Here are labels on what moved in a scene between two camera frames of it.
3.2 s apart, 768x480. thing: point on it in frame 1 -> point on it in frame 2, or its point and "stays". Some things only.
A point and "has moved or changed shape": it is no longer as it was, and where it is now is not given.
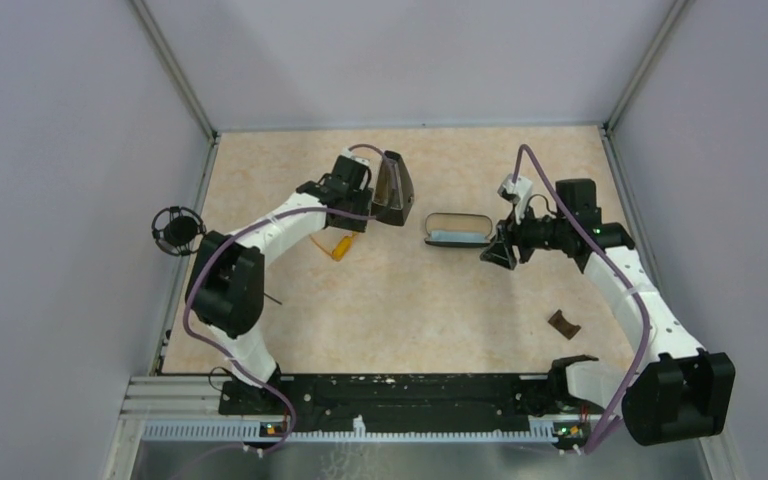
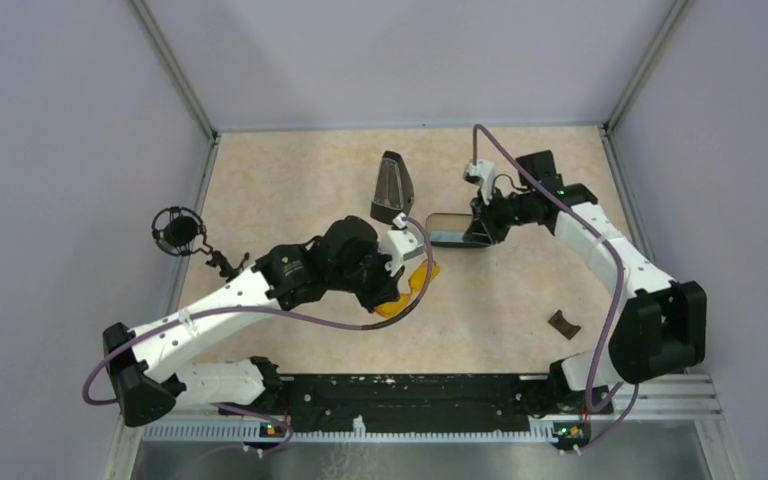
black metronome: [393, 200] stays
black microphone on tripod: [179, 230] stays
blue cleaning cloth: [458, 236] stays
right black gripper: [506, 235] -> [477, 231]
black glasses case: [452, 229] stays
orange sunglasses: [341, 247] has moved or changed shape
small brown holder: [563, 325] stays
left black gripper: [364, 198] -> [387, 288]
